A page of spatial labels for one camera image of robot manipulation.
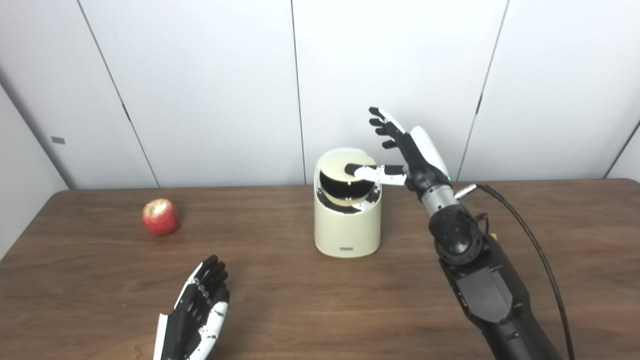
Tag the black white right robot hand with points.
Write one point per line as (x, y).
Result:
(422, 160)

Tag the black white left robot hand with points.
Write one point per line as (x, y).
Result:
(187, 320)

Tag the round cream bin lid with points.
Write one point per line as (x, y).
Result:
(334, 162)

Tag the red apple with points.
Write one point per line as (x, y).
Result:
(161, 218)

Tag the cream-colored bin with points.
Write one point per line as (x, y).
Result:
(346, 232)

